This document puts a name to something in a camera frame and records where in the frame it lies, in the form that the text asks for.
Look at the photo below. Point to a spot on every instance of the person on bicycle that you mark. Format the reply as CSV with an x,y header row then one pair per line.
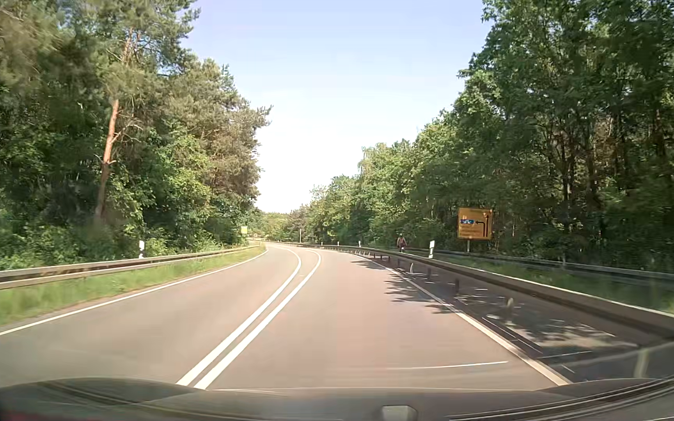
x,y
401,242

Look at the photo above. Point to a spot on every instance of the small yellow road sign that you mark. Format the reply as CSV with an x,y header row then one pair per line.
x,y
244,230

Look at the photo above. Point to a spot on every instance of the grey asphalt road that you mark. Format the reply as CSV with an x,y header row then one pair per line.
x,y
366,316

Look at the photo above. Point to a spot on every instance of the road markings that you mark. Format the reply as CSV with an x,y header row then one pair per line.
x,y
237,338

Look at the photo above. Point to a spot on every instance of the car's own bonnet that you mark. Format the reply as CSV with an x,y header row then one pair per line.
x,y
290,400

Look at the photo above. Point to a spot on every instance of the wood of green trees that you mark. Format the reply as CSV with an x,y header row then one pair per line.
x,y
559,140
91,134

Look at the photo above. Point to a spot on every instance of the grass verge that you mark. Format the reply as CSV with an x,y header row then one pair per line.
x,y
79,290
618,287

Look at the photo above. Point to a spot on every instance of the white marker post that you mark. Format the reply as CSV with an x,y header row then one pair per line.
x,y
141,248
431,248

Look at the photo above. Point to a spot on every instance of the grey metal guard rail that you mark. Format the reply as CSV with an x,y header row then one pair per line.
x,y
553,292
79,270
606,270

